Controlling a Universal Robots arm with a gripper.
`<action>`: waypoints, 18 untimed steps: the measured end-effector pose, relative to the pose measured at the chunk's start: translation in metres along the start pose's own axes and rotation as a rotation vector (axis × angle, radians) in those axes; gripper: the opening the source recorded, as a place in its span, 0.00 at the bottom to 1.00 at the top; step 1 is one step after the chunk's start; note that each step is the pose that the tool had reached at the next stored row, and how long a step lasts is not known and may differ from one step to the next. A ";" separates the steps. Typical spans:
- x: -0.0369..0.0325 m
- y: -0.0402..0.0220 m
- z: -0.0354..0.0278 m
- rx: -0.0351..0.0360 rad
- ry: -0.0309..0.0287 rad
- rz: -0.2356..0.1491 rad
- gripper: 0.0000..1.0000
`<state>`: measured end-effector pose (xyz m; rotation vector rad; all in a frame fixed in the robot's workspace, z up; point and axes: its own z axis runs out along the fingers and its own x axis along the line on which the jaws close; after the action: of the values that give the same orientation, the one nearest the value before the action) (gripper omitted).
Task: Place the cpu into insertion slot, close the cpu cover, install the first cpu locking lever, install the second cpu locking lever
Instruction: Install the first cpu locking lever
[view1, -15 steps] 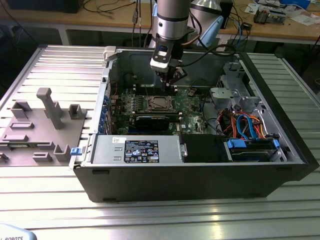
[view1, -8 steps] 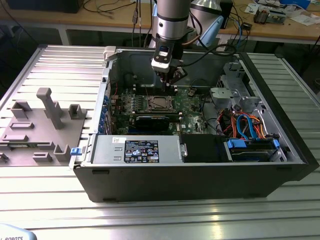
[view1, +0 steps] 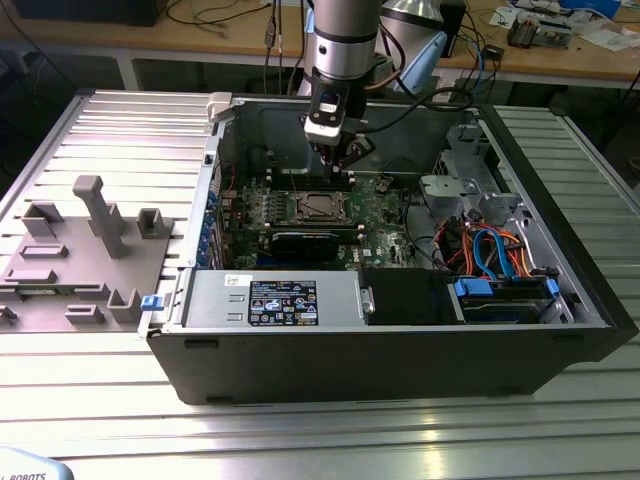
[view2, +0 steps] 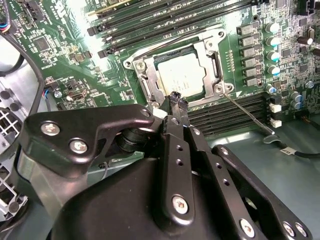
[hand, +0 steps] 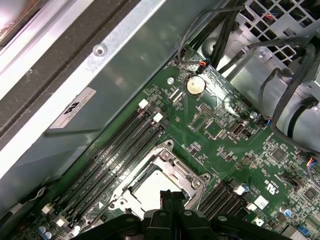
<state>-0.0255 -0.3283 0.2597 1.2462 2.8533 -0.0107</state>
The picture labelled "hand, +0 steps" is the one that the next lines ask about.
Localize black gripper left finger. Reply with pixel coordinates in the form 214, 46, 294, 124
73, 189, 176, 240

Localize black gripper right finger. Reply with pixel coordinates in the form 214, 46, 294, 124
172, 190, 286, 240

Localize silver green CPU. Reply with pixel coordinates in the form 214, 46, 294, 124
129, 168, 187, 213

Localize locking lever wire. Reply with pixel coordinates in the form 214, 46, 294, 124
111, 146, 163, 201

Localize RAM slot black clips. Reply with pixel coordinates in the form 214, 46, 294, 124
74, 119, 171, 226
57, 109, 157, 221
199, 179, 236, 217
222, 194, 251, 220

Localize RAM slot white clips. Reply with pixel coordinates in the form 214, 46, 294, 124
39, 98, 149, 216
209, 185, 245, 220
239, 202, 258, 218
56, 112, 165, 230

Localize CPU socket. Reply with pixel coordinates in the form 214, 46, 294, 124
107, 138, 212, 221

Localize green motherboard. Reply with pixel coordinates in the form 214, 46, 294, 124
29, 44, 320, 240

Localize internal USB port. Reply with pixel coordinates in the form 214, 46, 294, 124
228, 123, 248, 138

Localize round coin battery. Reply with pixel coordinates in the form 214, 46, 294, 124
183, 74, 207, 97

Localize grey case label sticker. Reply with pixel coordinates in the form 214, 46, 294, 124
48, 86, 97, 130

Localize black grey PC case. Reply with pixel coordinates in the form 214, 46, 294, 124
0, 0, 320, 240

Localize silver metal drive cage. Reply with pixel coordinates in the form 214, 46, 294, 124
199, 0, 320, 151

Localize thin wire coloured plug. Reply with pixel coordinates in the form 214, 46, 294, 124
305, 156, 320, 183

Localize thin black cable loop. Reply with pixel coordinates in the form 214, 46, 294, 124
258, 67, 293, 101

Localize black cable with clip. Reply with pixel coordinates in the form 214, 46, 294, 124
219, 46, 249, 76

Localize thick black cable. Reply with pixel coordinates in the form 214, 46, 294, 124
246, 37, 320, 153

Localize black sleeved cable bundle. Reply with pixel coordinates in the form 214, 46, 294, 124
211, 0, 240, 71

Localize thin black fan wire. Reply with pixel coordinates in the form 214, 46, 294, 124
176, 6, 247, 68

